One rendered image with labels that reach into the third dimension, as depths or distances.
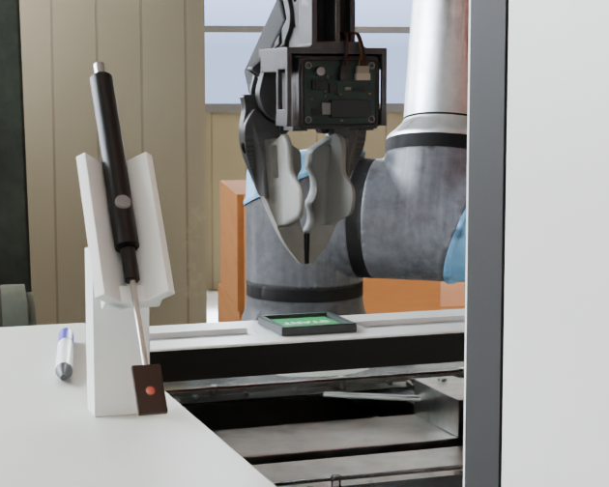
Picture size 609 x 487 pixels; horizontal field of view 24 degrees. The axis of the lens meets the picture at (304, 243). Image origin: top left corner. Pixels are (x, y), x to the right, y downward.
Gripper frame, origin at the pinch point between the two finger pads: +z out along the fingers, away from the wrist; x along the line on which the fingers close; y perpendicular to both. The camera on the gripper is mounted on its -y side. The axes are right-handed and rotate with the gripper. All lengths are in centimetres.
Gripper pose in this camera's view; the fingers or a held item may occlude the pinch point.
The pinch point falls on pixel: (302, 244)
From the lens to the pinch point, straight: 100.7
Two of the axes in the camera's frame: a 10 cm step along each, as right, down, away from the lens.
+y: 3.3, 1.0, -9.4
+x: 9.4, -0.4, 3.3
